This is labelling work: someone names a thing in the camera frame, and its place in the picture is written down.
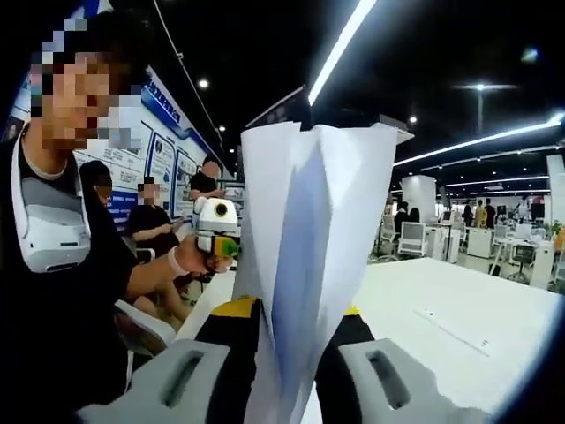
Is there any ceiling air conditioner vent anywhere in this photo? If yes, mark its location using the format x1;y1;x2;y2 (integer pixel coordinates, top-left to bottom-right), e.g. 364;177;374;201
378;113;417;143

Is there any blue white wall poster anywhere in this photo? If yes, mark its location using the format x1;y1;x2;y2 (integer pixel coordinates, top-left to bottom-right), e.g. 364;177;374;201
8;65;231;223

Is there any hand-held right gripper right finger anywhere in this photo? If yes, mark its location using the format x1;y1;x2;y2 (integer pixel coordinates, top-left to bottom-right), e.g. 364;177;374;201
315;307;486;424

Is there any white chest-worn device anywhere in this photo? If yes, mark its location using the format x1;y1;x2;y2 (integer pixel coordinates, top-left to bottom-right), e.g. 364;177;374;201
11;126;92;273

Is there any white paper sheet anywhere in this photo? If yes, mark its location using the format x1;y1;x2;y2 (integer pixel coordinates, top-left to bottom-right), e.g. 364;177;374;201
240;121;399;424

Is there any white table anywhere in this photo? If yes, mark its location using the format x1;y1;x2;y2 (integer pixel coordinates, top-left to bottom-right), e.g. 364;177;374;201
176;257;565;417

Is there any person's left hand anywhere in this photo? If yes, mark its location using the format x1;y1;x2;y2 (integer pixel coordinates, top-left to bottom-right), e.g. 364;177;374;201
179;235;231;277

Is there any person in dark clothes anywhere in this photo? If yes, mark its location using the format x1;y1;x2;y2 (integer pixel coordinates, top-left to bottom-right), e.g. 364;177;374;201
0;132;143;413

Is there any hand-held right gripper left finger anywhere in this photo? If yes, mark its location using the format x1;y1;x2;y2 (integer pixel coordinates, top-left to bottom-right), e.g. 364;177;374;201
77;296;262;424

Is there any white wristband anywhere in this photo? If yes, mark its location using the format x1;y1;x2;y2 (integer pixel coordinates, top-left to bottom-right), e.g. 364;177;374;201
169;246;185;276

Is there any curved ceiling light strip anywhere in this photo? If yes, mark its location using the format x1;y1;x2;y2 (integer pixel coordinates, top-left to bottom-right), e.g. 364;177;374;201
308;0;377;106
392;113;565;167

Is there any white mesh office chair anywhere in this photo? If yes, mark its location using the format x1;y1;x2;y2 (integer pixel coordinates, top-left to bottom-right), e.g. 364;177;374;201
396;220;427;260

